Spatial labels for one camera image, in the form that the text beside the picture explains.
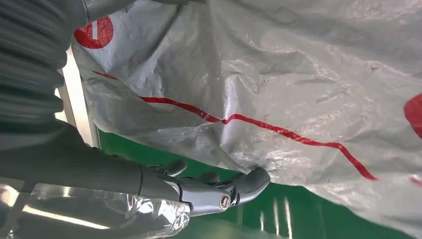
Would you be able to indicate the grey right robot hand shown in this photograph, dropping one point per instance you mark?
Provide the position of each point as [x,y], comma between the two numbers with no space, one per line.
[82,165]

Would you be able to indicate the green conveyor belt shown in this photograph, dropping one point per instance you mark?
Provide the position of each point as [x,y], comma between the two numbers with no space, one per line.
[313,214]

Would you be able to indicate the aluminium conveyor frame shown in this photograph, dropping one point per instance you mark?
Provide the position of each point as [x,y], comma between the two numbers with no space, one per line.
[77,109]

